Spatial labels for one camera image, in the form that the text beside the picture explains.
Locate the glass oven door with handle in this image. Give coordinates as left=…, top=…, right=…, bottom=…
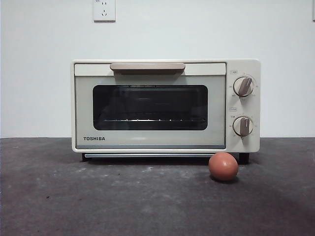
left=74, top=62, right=226, bottom=150

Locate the brown egg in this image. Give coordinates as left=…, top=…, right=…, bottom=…
left=208, top=152, right=239, bottom=182

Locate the silver crumb tray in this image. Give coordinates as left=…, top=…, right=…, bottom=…
left=84, top=153, right=217, bottom=158

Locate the cream round oven knob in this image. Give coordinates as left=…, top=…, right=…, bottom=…
left=232, top=76, right=255, bottom=97
left=232, top=116, right=254, bottom=137

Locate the cream Toshiba toaster oven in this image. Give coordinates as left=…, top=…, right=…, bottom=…
left=70, top=59, right=261, bottom=154

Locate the chrome wire oven rack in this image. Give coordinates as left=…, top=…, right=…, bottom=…
left=102, top=118, right=207, bottom=123

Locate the white wall socket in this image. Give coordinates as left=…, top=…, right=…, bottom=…
left=94, top=0, right=116, bottom=23

